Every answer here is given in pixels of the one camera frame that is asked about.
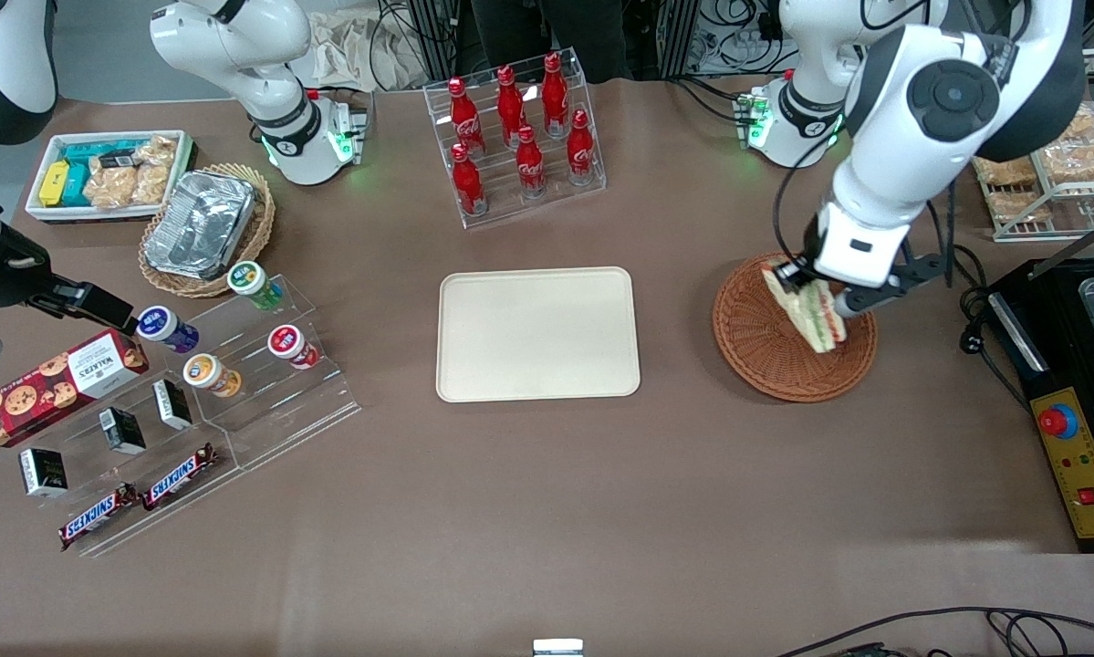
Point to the brown round wicker basket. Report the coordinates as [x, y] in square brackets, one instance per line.
[765, 356]

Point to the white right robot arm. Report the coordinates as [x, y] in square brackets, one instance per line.
[273, 55]

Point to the tan oval wicker basket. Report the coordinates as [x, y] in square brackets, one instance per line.
[259, 228]

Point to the clear acrylic stepped display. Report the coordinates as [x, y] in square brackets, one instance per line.
[273, 411]

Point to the red cola bottle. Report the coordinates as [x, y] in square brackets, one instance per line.
[580, 151]
[530, 164]
[463, 114]
[467, 182]
[555, 96]
[510, 105]

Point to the triangular sandwich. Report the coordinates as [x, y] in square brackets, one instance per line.
[811, 315]

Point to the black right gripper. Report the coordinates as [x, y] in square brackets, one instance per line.
[10, 274]

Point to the beige plastic tray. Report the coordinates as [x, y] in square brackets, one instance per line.
[537, 333]

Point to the person in black clothes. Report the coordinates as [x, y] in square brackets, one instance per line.
[556, 32]

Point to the teal snack box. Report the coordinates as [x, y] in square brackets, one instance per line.
[86, 151]

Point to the red lid snack cup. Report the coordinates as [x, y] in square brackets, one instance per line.
[289, 345]

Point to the purple snack cup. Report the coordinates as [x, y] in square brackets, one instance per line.
[165, 328]

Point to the yellow emergency stop box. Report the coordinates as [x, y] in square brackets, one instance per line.
[1080, 474]

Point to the white plastic bin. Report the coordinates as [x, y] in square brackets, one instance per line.
[40, 212]

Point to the cracker snack pack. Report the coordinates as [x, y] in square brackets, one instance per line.
[154, 173]
[110, 185]

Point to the orange snack cup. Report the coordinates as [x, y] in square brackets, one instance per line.
[207, 374]

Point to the cracker pack on rack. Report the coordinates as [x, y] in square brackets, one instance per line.
[1078, 123]
[1021, 206]
[1083, 162]
[1007, 172]

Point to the yellow snack box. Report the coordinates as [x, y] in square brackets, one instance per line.
[54, 182]

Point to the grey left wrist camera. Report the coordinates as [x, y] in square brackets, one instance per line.
[902, 278]

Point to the red Walkers cookie box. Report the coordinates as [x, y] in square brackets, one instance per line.
[45, 388]

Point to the small black box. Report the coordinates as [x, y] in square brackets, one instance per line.
[122, 431]
[43, 472]
[172, 404]

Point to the green lid snack cup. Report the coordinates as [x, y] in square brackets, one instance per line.
[253, 281]

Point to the clear acrylic bottle rack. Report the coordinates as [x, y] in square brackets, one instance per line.
[546, 196]

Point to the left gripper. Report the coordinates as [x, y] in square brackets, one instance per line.
[792, 271]

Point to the crumpled beige paper bag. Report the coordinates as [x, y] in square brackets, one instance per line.
[355, 50]

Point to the aluminium foil tray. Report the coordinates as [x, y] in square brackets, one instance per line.
[200, 224]

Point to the black power plug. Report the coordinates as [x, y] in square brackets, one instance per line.
[972, 340]

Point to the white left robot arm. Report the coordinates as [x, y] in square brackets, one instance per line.
[953, 91]

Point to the Snickers bar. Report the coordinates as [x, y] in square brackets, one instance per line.
[180, 476]
[98, 517]

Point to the black machine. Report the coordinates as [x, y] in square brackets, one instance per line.
[1057, 365]

